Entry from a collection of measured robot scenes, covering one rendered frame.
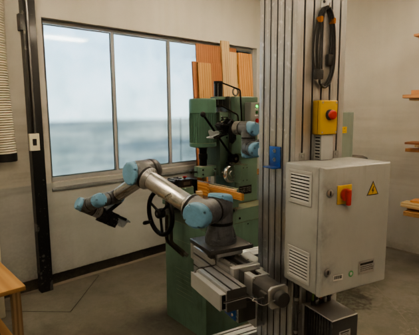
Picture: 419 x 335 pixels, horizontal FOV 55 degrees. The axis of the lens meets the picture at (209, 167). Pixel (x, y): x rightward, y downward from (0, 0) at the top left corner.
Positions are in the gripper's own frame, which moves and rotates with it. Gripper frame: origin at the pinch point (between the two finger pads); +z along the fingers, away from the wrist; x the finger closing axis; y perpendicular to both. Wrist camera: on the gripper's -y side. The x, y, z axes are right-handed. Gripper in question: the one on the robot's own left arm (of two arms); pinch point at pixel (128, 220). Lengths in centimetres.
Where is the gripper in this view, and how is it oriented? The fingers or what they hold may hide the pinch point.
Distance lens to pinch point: 253.8
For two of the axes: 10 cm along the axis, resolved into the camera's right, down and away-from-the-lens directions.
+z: 6.7, 4.1, 6.2
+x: 6.4, 1.0, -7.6
